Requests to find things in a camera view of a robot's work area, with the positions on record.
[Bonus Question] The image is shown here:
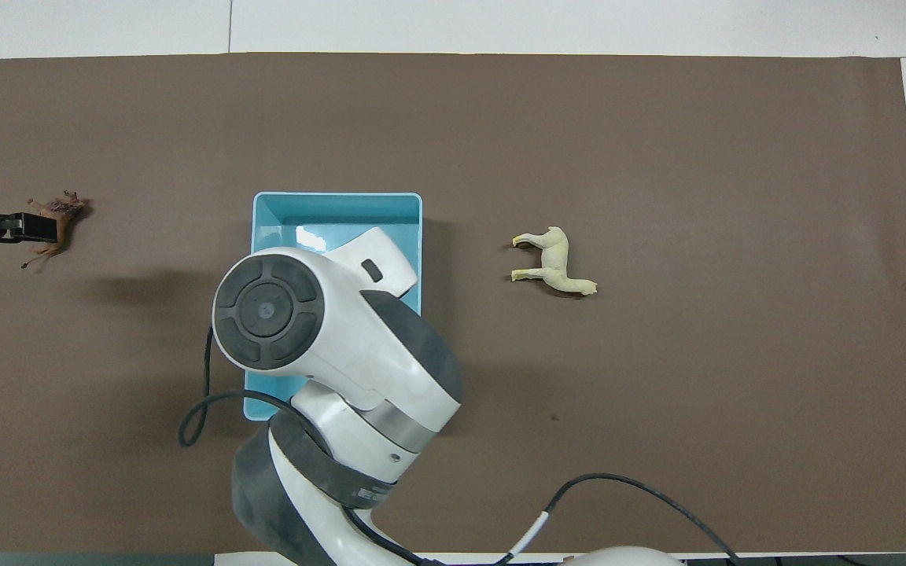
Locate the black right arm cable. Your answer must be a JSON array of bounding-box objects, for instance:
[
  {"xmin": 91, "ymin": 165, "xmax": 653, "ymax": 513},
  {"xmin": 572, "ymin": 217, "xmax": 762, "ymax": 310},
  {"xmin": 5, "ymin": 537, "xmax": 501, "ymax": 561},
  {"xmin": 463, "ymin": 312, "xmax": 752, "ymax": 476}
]
[{"xmin": 178, "ymin": 325, "xmax": 745, "ymax": 566}]

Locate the brown table mat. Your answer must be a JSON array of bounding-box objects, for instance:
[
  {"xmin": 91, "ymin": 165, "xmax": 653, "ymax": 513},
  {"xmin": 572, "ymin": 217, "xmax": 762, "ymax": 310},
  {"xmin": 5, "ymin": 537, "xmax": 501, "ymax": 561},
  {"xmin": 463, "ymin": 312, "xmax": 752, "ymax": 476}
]
[{"xmin": 0, "ymin": 53, "xmax": 906, "ymax": 555}]

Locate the brown lion toy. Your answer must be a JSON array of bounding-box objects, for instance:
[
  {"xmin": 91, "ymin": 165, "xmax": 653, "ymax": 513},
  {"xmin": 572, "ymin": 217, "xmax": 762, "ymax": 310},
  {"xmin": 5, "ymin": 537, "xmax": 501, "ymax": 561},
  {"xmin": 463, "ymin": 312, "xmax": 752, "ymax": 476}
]
[{"xmin": 20, "ymin": 190, "xmax": 89, "ymax": 271}]

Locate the cream horse toy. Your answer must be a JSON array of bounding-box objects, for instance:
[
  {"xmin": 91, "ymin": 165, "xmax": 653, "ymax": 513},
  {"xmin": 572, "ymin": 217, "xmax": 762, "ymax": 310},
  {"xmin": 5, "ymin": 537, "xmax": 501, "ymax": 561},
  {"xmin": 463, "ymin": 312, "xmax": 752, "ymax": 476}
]
[{"xmin": 510, "ymin": 226, "xmax": 598, "ymax": 297}]

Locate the light blue plastic storage box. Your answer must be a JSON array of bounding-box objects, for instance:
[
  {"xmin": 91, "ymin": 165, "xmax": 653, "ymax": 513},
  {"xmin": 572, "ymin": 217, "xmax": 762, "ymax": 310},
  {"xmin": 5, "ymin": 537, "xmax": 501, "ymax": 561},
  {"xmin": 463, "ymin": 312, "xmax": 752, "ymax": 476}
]
[{"xmin": 243, "ymin": 191, "xmax": 424, "ymax": 422}]

